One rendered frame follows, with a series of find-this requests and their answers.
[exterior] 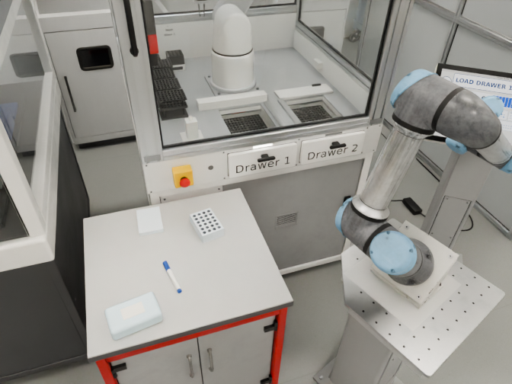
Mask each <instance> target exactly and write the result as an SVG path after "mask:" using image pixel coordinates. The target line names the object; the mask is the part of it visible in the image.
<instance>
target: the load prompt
mask: <svg viewBox="0 0 512 384"><path fill-rule="evenodd" d="M453 83H454V84H456V85H458V86H460V87H462V88H472V89H477V90H483V91H492V92H497V93H502V94H512V81H507V80H501V79H496V78H486V77H480V76H475V75H465V74H459V73H454V76H453Z"/></svg>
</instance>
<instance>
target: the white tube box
mask: <svg viewBox="0 0 512 384"><path fill-rule="evenodd" d="M190 222H191V224H192V226H193V227H194V229H195V230H196V232H197V234H198V235H199V237H200V239H201V241H202V243H205V242H209V241H212V240H213V239H216V238H220V237H222V236H224V228H223V226H222V224H221V223H220V221H219V220H218V219H217V218H216V216H215V214H214V213H213V211H212V210H211V209H210V208H208V209H205V210H201V211H199V212H196V213H192V214H190Z"/></svg>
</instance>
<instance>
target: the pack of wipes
mask: <svg viewBox="0 0 512 384"><path fill-rule="evenodd" d="M104 313H105V316H106V319H107V323H108V327H109V330H110V334H111V337H112V338H113V339H114V340H118V339H120V338H123V337H125V336H127V335H129V334H132V333H134V332H137V331H140V330H142V329H144V328H147V327H149V326H151V325H154V324H157V323H159V322H161V321H162V320H163V316H162V311H161V309H160V307H159V304H158V301H157V299H156V297H155V294H154V293H153V292H149V293H146V294H143V295H141V296H137V297H136V298H133V299H130V300H127V301H125V302H122V303H119V304H117V305H115V306H111V307H109V308H107V309H105V311H104Z"/></svg>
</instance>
